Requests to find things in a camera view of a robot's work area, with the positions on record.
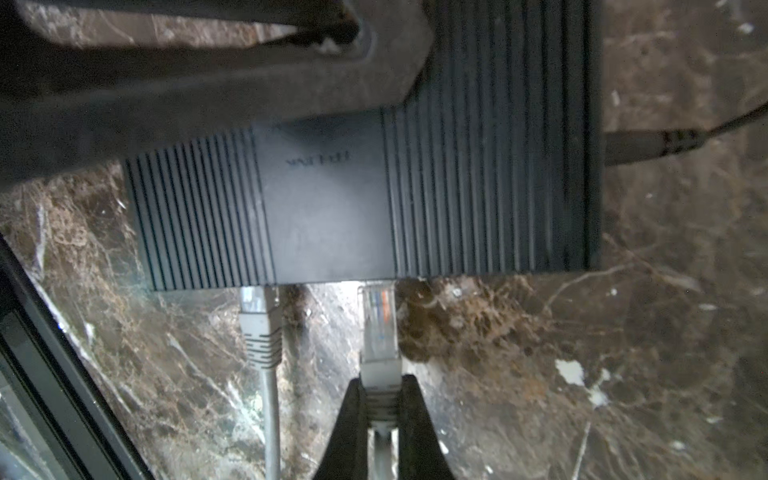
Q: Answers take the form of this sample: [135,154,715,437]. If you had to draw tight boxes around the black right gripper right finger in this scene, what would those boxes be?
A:
[398,374,455,480]

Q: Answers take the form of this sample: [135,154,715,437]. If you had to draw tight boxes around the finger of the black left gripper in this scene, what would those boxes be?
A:
[1,1,434,188]
[17,1,360,45]

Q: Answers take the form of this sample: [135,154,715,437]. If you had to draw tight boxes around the black bundled adapter cable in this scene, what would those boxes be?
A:
[602,101,768,167]

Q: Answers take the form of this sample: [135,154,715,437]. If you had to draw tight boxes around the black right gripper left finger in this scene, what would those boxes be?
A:
[313,378,368,480]

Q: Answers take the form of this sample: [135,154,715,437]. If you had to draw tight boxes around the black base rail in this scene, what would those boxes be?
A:
[1,241,153,479]

